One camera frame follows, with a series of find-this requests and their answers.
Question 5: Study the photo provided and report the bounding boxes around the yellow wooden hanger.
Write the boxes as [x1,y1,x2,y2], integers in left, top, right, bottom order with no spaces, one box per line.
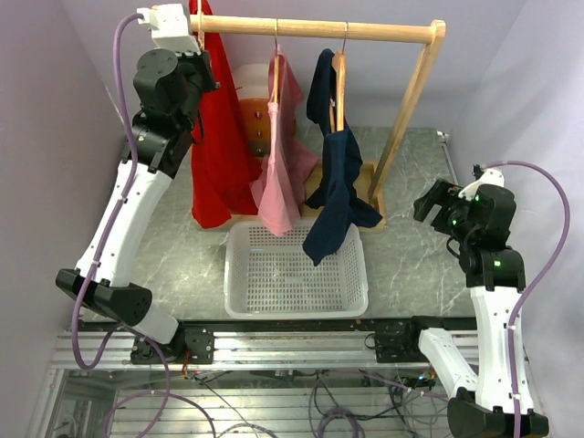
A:
[273,18,280,103]

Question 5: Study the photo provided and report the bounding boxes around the red t shirt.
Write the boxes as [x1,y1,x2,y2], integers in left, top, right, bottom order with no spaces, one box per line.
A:
[190,0,264,230]

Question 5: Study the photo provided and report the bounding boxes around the pink t shirt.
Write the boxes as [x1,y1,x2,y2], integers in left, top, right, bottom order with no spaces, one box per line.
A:
[248,45,319,237]

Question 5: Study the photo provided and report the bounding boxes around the light wooden hanger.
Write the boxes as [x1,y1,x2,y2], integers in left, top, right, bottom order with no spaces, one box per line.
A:
[196,0,204,50]

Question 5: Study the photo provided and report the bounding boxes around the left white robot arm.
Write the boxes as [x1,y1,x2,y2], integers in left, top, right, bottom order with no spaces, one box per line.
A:
[56,48,218,362]

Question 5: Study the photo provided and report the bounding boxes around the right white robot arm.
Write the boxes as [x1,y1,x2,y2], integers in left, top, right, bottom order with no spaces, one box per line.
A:
[401,179,549,437]

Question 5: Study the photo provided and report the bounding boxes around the navy blue t shirt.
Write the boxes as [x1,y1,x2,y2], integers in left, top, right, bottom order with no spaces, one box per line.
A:
[303,48,382,266]

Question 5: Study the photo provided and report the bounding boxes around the brown wooden hanger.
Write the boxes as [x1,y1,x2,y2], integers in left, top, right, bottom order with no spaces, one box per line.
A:
[330,22,349,132]

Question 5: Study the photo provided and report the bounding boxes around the white orange round appliance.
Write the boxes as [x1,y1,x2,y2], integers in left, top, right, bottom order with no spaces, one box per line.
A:
[232,63,298,159]

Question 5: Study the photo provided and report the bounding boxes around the wooden clothes rack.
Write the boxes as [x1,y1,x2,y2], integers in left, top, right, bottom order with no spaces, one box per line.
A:
[190,14,447,232]

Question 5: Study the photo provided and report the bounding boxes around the white plastic basket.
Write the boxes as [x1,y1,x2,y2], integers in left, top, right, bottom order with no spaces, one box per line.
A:
[224,220,369,320]

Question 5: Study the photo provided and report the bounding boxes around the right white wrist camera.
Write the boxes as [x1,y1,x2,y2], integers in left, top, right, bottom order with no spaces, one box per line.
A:
[458,164,505,201]

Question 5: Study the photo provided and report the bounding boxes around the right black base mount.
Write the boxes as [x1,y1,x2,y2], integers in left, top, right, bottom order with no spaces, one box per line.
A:
[364,315,480,364]

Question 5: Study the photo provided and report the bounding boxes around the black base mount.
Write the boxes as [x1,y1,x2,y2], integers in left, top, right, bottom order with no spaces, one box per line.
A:
[130,323,214,365]
[364,315,480,364]

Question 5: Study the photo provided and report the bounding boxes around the loose cables under frame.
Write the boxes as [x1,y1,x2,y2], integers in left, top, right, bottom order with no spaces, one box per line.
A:
[102,360,480,438]

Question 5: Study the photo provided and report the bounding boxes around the aluminium rail frame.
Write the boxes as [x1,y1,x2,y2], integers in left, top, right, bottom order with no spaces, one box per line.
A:
[26,317,548,438]

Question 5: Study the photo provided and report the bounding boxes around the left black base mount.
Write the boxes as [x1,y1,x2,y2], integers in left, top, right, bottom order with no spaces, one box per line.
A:
[130,323,214,365]

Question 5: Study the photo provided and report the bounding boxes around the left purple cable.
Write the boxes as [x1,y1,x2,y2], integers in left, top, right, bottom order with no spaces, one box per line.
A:
[71,12,147,370]

